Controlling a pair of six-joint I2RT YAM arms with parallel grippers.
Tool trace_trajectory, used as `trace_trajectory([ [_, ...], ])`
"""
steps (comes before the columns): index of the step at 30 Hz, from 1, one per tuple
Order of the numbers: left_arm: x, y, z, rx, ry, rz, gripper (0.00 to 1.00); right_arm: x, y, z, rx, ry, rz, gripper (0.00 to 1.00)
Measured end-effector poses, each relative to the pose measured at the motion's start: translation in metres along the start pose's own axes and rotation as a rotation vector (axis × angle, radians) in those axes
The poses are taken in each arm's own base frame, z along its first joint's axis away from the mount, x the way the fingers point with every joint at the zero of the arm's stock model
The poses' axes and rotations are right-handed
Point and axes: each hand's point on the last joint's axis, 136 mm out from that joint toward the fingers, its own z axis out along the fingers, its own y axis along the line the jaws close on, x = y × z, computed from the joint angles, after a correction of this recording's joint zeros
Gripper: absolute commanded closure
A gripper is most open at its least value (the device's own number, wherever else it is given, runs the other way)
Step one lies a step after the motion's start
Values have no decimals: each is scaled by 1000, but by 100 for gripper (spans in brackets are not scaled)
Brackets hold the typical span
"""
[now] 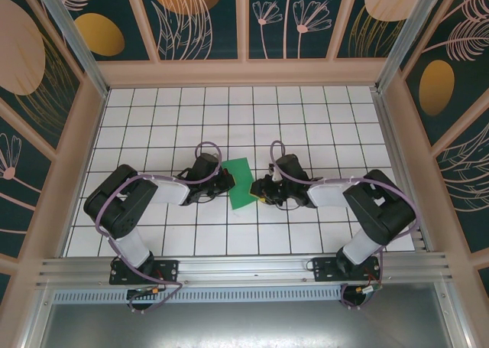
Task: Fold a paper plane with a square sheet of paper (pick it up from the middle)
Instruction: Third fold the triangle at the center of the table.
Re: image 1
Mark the aluminium side rail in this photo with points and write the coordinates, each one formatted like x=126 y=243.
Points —
x=401 y=172

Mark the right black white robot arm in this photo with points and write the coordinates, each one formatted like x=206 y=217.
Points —
x=386 y=210

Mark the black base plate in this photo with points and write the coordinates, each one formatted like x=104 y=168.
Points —
x=168 y=271
x=324 y=269

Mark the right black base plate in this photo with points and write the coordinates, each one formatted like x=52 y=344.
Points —
x=324 y=269

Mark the grey metal sheet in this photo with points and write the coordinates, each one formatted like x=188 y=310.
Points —
x=244 y=325

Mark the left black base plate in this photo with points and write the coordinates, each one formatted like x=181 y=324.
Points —
x=168 y=271

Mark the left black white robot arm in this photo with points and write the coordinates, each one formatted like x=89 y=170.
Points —
x=118 y=210

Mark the long aluminium base rail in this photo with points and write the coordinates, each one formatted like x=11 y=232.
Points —
x=248 y=269

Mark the aluminium frame post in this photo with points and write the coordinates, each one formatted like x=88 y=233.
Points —
x=68 y=26
x=405 y=30

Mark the green cloth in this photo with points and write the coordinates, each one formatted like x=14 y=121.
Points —
x=240 y=187

